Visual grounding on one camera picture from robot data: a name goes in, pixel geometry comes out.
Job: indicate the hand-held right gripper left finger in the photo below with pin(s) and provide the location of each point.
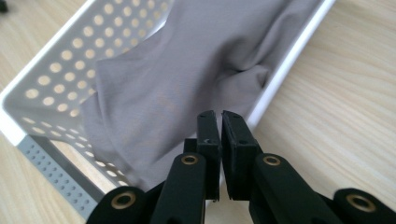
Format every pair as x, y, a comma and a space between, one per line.
209, 146

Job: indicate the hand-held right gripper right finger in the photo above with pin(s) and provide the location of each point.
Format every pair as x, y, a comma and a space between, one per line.
238, 149

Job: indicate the grey cloth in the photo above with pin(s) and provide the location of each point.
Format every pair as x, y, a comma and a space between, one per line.
186, 68

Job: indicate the white perforated plastic basket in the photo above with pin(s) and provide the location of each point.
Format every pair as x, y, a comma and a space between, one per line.
53, 77

